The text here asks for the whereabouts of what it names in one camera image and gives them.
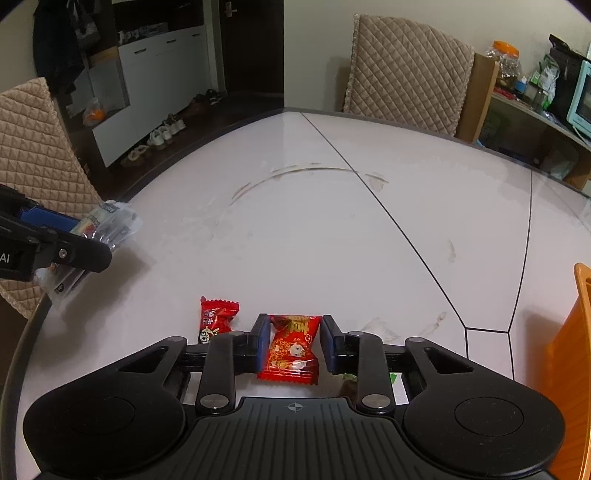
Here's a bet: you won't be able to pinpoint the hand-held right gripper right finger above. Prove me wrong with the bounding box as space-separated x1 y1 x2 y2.
321 315 476 415

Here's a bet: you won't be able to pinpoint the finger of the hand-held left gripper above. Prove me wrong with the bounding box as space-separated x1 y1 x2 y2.
0 215 113 274
0 184 80 234

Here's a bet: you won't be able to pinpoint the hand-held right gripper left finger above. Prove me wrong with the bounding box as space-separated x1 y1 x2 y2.
115 314 271 416

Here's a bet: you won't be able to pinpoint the red cartoon print snack packet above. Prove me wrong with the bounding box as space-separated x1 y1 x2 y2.
257 315 321 386

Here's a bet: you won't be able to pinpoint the silver printed snack packet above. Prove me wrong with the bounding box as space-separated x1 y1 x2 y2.
34 200 144 310

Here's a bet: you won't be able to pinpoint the orange plastic tray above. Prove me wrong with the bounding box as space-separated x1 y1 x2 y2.
538 262 591 480

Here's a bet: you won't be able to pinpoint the small red candy packet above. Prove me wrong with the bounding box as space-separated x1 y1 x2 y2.
198 295 241 346

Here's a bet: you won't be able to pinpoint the beige quilted chair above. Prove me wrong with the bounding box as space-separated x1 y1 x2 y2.
343 14 476 137
0 78 105 320

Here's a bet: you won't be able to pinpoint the green snack packet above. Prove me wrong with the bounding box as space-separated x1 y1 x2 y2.
341 371 402 385

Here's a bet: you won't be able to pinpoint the brown sandals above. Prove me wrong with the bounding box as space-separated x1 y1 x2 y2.
120 145 151 168

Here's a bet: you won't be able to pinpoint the orange bag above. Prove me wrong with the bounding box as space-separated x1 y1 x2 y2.
83 99 108 128

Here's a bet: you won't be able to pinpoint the white shoes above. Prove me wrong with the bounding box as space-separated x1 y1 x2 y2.
147 114 186 149

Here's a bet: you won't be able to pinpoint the white cabinet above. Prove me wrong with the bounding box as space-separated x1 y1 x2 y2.
91 25 223 168

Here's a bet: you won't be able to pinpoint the hanging dark coat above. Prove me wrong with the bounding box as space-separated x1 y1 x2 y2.
32 0 100 95

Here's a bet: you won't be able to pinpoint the dark shoes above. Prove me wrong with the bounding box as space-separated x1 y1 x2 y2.
187 89 227 117

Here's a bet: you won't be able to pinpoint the wooden shelf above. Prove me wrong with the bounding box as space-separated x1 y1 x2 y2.
456 53 591 191

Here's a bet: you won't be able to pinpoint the jar with orange lid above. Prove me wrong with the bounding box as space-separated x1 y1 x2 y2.
488 41 521 89

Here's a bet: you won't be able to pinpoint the teal oven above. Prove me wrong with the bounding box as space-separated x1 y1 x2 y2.
566 60 591 140

